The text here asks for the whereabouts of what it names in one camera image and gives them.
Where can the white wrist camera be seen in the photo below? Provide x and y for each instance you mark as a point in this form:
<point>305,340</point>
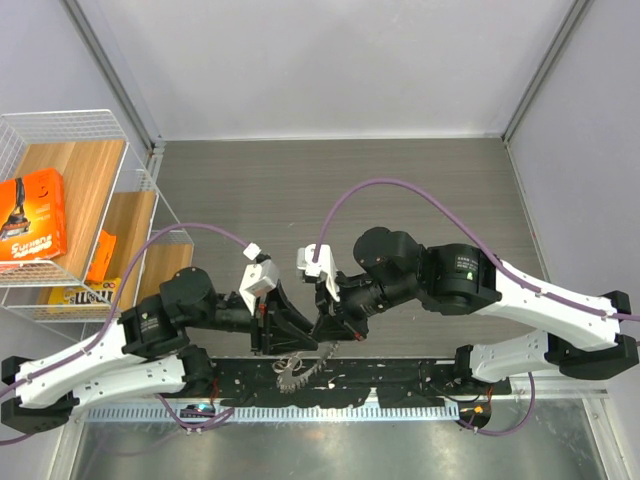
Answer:
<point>317,262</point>
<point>259,278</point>

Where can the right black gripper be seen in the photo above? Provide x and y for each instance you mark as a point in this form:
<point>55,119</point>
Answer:
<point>329,329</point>

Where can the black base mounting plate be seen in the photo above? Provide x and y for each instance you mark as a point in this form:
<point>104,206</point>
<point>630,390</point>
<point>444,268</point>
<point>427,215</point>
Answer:
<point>342,383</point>

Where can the metal disc with key rings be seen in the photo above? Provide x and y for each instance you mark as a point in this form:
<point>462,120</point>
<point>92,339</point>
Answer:
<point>291,375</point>

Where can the small orange packet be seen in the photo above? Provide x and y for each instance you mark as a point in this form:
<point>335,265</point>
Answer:
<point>102,257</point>

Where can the orange product box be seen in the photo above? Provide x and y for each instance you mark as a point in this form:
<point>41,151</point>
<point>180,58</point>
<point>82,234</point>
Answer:
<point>33,220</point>

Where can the white slotted cable duct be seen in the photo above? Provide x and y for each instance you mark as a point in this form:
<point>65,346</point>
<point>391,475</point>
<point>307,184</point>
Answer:
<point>369,411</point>

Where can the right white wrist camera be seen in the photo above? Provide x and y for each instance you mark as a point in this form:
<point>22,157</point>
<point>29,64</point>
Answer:
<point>317,262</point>

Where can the yellow candy bag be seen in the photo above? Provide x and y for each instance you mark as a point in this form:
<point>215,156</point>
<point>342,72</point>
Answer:
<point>78,298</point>

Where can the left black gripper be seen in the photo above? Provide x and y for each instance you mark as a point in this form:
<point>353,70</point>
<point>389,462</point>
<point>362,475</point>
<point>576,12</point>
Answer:
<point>277,340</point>

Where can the white wire shelf rack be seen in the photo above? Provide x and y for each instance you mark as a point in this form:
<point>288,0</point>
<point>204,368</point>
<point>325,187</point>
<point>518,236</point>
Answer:
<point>106,187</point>

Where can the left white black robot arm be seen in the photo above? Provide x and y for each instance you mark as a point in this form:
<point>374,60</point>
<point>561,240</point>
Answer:
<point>147,351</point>

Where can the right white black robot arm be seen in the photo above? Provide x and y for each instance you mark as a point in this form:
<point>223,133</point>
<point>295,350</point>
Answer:
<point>579,335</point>

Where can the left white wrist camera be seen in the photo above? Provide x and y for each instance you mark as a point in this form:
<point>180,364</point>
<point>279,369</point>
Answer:
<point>259,278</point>

